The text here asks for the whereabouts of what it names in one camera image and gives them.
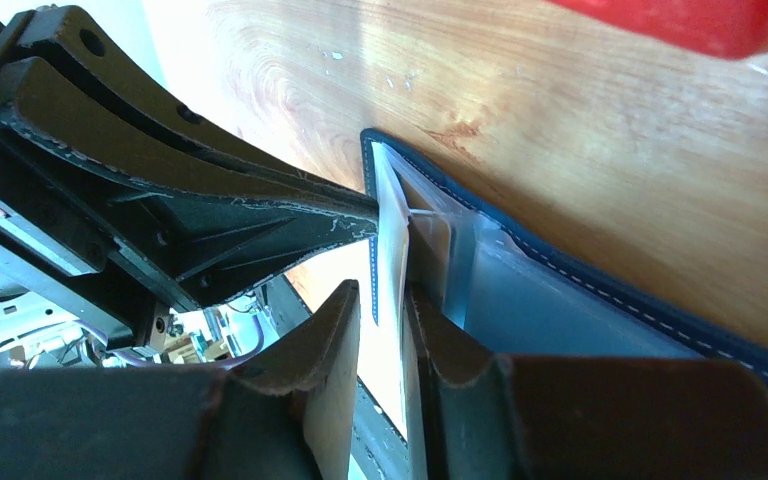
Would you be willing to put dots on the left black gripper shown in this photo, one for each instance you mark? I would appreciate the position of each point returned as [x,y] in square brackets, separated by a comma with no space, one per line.
[117,199]

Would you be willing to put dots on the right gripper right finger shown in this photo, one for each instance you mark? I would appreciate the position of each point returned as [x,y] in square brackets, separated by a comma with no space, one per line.
[476,414]

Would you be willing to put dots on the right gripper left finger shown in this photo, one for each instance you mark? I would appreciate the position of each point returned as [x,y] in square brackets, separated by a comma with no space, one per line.
[286,413]

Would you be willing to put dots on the blue leather card holder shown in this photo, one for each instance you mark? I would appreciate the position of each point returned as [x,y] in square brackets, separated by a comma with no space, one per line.
[507,287]

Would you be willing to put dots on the red double plastic bin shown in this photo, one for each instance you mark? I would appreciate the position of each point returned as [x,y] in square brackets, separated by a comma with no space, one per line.
[726,29]

